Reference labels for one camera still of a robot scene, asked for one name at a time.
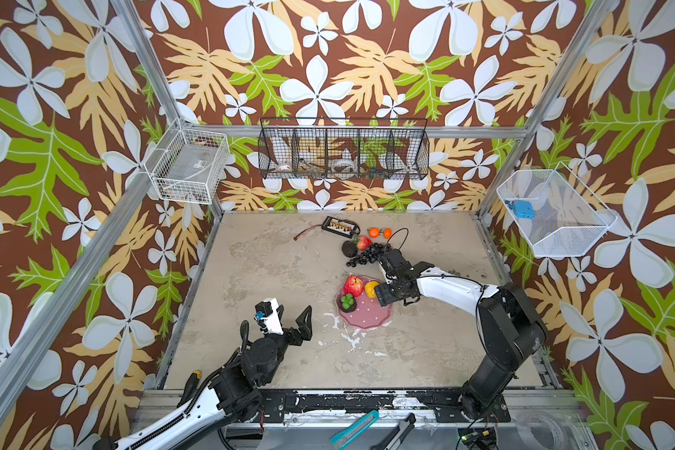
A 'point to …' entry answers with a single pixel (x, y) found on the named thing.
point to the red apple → (353, 285)
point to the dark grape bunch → (371, 254)
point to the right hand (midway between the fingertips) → (387, 291)
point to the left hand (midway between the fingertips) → (299, 306)
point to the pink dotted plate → (369, 312)
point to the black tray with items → (345, 228)
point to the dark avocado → (349, 248)
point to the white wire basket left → (187, 165)
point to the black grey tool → (395, 439)
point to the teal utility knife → (351, 432)
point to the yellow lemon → (369, 289)
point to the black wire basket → (343, 148)
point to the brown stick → (295, 238)
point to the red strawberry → (363, 242)
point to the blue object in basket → (524, 209)
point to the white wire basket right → (558, 214)
